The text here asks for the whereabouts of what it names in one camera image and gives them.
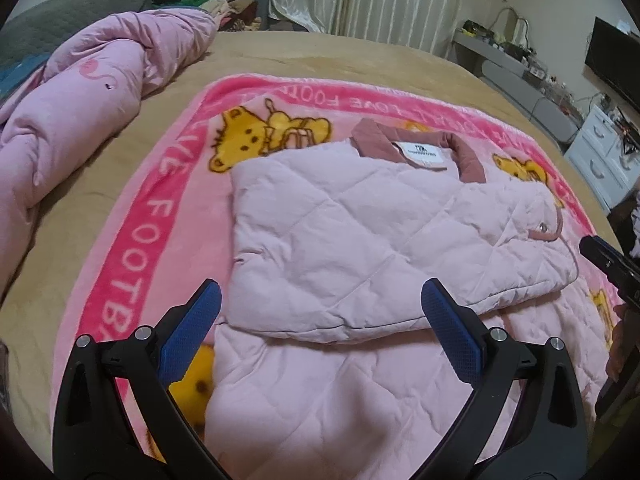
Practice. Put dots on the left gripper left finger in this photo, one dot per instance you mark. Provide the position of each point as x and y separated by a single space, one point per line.
92 434

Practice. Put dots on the pink floral comforter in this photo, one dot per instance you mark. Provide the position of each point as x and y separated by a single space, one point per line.
89 89

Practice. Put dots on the grey headboard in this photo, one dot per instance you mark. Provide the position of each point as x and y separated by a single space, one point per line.
44 27

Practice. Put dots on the black television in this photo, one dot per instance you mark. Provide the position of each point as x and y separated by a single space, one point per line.
614 57

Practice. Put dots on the pink quilted jacket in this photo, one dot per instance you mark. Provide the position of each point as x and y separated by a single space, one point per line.
326 367

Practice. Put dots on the pile of clothes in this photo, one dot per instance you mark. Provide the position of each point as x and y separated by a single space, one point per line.
236 15

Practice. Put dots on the grey low cabinet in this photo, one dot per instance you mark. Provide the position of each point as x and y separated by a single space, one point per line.
502 73

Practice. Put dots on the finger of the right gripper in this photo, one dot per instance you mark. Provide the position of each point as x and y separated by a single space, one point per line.
620 271

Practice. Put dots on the pink cartoon bear blanket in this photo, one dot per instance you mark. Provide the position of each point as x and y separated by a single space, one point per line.
172 227

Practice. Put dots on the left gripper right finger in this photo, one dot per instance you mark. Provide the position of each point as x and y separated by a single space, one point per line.
524 418

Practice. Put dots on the white drawer cabinet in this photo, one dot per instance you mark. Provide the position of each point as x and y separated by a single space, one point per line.
606 158

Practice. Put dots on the tan bed sheet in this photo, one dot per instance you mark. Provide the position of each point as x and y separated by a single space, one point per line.
73 215

